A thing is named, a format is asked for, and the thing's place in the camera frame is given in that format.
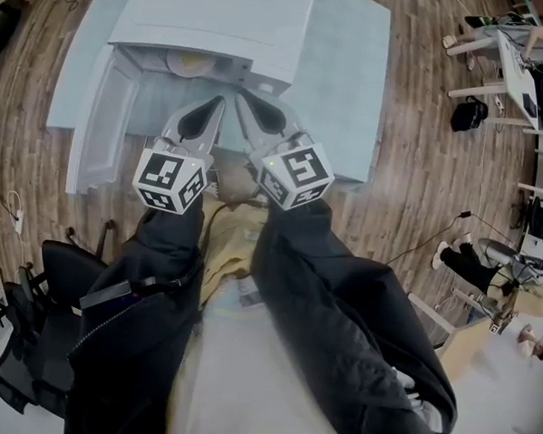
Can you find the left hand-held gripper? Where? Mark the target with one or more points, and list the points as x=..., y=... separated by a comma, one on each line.
x=169, y=178

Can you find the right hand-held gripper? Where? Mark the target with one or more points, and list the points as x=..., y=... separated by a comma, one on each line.
x=296, y=174

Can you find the plate of food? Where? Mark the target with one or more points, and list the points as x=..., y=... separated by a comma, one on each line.
x=186, y=62

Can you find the white microwave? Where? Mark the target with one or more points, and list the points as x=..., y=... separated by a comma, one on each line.
x=216, y=19

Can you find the person's left forearm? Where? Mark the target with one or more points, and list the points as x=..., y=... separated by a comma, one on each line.
x=146, y=336

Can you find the person's right forearm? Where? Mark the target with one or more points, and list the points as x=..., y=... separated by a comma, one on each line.
x=330, y=299

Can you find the person's yellow shirt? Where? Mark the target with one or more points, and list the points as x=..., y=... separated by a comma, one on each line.
x=229, y=241

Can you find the black rectangular device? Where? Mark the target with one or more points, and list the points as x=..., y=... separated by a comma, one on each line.
x=105, y=294

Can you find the black office chair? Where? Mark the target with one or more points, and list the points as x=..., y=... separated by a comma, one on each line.
x=67, y=267
x=20, y=352

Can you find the white power strip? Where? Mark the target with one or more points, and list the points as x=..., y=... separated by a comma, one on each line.
x=17, y=220

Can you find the black backpack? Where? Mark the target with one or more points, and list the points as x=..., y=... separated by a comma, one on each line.
x=469, y=114

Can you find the person's white trousers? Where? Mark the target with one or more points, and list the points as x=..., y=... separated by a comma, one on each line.
x=262, y=384

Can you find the white desk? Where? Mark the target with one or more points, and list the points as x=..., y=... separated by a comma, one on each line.
x=516, y=76

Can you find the person's white shoe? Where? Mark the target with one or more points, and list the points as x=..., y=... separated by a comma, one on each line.
x=410, y=390

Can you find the light wooden table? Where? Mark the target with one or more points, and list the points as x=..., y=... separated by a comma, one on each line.
x=489, y=381

